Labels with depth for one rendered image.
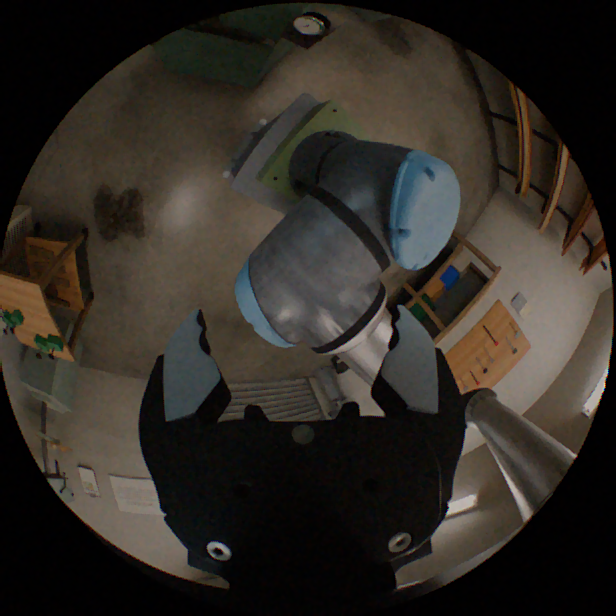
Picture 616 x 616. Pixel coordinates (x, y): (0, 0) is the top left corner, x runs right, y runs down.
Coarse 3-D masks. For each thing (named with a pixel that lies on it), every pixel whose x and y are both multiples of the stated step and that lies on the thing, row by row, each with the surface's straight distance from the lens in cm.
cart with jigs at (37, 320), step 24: (24, 240) 162; (48, 240) 140; (72, 240) 126; (0, 264) 151; (48, 264) 146; (72, 264) 131; (0, 288) 145; (24, 288) 113; (48, 288) 161; (72, 288) 143; (24, 312) 132; (48, 312) 108; (24, 336) 162; (48, 336) 125; (72, 336) 140; (72, 360) 138
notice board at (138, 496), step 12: (120, 480) 254; (132, 480) 249; (144, 480) 246; (120, 492) 258; (132, 492) 253; (144, 492) 249; (156, 492) 246; (120, 504) 262; (132, 504) 257; (144, 504) 253; (156, 504) 250
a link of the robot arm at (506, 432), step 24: (480, 408) 52; (504, 408) 46; (480, 432) 50; (504, 432) 39; (528, 432) 35; (504, 456) 36; (528, 456) 32; (552, 456) 30; (528, 480) 30; (552, 480) 27; (528, 504) 29
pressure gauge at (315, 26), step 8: (304, 16) 47; (312, 16) 47; (320, 16) 48; (296, 24) 50; (304, 24) 49; (312, 24) 48; (320, 24) 47; (328, 24) 49; (304, 32) 51; (312, 32) 50; (320, 32) 48
